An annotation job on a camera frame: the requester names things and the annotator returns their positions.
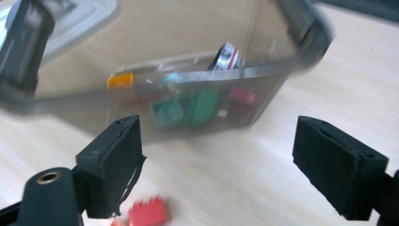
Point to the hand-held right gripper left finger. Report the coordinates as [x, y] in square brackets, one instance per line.
[108, 172]

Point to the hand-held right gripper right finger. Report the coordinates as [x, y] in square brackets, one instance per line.
[340, 169]

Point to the red toy brick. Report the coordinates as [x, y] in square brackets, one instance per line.
[147, 213]

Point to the yellow toy brick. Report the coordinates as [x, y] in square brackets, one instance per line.
[120, 81]

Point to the maroon toy brick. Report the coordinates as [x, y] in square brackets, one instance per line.
[243, 99]

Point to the white box lid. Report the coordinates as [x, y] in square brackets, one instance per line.
[84, 22]

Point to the transparent brown storage box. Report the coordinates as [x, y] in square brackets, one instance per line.
[175, 31]

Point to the white toy car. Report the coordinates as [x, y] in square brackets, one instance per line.
[226, 58]

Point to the orange toy brick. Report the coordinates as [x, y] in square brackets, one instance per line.
[117, 223]

